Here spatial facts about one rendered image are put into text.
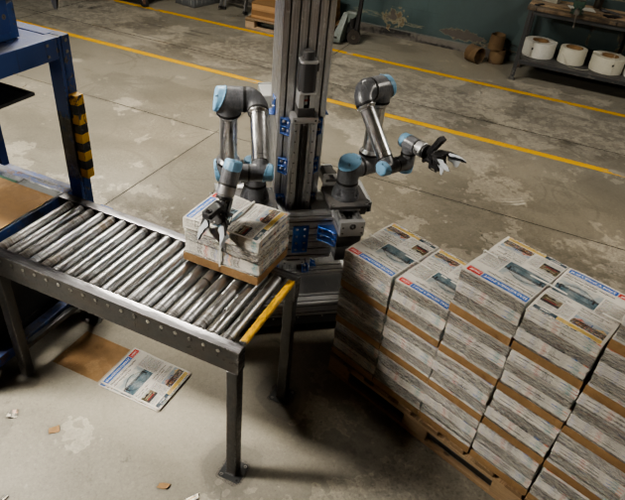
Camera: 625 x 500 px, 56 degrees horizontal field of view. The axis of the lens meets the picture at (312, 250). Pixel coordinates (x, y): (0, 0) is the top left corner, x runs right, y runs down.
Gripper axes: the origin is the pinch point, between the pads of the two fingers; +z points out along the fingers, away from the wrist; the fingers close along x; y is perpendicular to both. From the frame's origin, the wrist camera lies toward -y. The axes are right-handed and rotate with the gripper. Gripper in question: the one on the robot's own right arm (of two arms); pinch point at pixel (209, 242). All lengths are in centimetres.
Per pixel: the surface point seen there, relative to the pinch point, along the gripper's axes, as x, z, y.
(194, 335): -12.7, 33.3, -16.1
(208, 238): 4.9, -0.2, 8.1
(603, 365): -154, -4, 10
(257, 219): -10.0, -13.3, 18.3
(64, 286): 51, 35, -16
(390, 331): -74, 21, 57
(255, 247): -17.7, -3.5, 6.0
